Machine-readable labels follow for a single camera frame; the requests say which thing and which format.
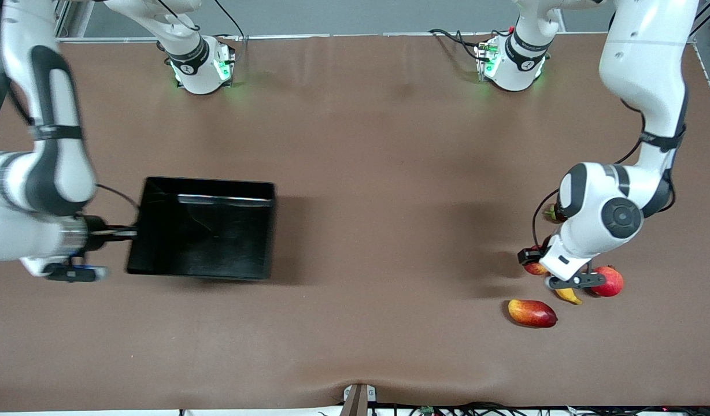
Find black camera cable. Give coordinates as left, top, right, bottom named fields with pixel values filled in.
left=531, top=98, right=676, bottom=249
left=94, top=183, right=142, bottom=211

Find black plastic box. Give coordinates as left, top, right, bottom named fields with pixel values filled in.
left=126, top=176, right=277, bottom=283

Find deep red round fruit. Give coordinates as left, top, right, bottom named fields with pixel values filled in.
left=589, top=266, right=625, bottom=298

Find aluminium frame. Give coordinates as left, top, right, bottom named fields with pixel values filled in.
left=53, top=0, right=85, bottom=39

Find grey table clamp bracket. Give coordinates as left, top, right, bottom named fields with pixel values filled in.
left=342, top=383, right=378, bottom=416

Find silver table edge strip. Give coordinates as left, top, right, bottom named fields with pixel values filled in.
left=54, top=30, right=624, bottom=44

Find black right base cable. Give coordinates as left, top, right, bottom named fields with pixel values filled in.
left=213, top=0, right=249, bottom=58

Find black left camera cable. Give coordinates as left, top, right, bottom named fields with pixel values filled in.
left=531, top=98, right=676, bottom=249

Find brown table mat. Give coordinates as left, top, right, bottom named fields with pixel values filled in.
left=0, top=32, right=710, bottom=412

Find tangled black cables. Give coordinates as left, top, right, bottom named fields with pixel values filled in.
left=179, top=402, right=710, bottom=416

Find black right camera cable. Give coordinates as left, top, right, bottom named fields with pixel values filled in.
left=94, top=183, right=142, bottom=211

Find black left base cable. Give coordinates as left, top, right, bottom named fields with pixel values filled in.
left=429, top=28, right=484, bottom=50

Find red yellow apple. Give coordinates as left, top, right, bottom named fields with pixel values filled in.
left=524, top=254, right=550, bottom=277

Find red yellow mango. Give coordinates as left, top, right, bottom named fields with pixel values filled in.
left=508, top=299, right=558, bottom=329

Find black base cable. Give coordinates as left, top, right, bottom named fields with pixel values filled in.
left=429, top=28, right=484, bottom=50
left=213, top=0, right=249, bottom=58

